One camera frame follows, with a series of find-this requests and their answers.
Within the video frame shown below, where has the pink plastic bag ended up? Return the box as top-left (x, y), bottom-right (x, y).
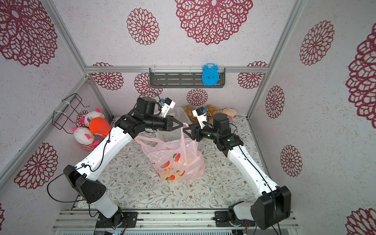
top-left (135, 128), bottom-right (206, 181)

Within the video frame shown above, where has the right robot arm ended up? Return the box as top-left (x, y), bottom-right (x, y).
top-left (183, 113), bottom-right (292, 230)

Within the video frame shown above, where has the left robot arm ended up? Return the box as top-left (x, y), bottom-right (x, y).
top-left (63, 97), bottom-right (183, 229)

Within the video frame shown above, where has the white plastic basket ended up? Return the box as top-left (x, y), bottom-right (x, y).
top-left (156, 107), bottom-right (192, 142)

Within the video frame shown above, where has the small doll blue outfit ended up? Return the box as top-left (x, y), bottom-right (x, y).
top-left (220, 108), bottom-right (238, 123)

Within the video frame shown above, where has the brown teddy bear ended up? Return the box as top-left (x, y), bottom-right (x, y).
top-left (184, 104), bottom-right (220, 124)

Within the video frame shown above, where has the red plush toy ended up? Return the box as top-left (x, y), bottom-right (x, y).
top-left (89, 117), bottom-right (112, 138)

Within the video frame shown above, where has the white pink plush upper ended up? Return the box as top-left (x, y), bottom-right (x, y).
top-left (76, 108), bottom-right (105, 128)

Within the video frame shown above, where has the white pink plush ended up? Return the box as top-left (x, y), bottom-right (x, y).
top-left (72, 127), bottom-right (100, 152)
top-left (76, 108), bottom-right (105, 128)

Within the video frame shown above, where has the blue alarm clock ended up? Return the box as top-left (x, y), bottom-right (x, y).
top-left (202, 63), bottom-right (219, 86)

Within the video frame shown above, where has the white pink plush lower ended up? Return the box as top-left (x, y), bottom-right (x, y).
top-left (72, 127), bottom-right (100, 152)

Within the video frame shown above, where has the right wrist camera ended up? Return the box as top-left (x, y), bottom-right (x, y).
top-left (192, 107), bottom-right (208, 129)

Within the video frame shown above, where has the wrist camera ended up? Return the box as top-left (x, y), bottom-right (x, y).
top-left (160, 98), bottom-right (176, 118)
top-left (192, 107), bottom-right (208, 129)

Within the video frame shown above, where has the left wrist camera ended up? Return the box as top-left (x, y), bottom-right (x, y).
top-left (160, 98), bottom-right (176, 118)

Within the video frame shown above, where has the grey wall shelf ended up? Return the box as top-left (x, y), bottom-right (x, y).
top-left (149, 68), bottom-right (226, 89)

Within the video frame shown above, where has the black wire rack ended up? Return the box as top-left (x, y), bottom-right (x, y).
top-left (52, 93), bottom-right (89, 135)

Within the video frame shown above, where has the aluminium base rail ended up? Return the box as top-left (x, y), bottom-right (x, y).
top-left (52, 208), bottom-right (300, 231)

